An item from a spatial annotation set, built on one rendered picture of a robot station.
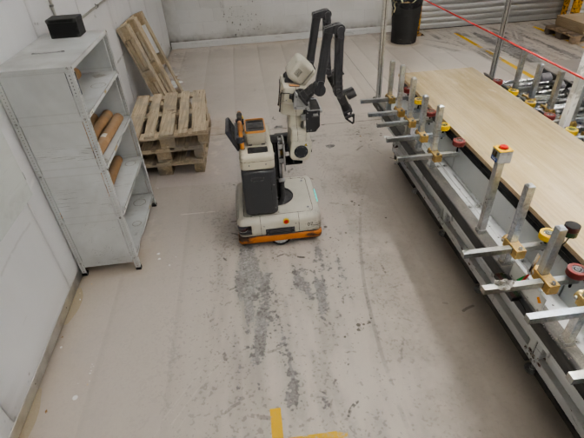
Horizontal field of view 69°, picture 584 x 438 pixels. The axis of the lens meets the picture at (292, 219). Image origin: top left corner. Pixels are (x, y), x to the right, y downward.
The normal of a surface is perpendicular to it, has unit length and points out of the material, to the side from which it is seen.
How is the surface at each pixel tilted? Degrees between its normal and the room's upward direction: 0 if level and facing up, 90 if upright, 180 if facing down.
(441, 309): 0
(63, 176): 90
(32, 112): 90
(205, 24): 90
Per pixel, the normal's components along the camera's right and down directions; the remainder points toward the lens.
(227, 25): 0.12, 0.59
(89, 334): -0.04, -0.80
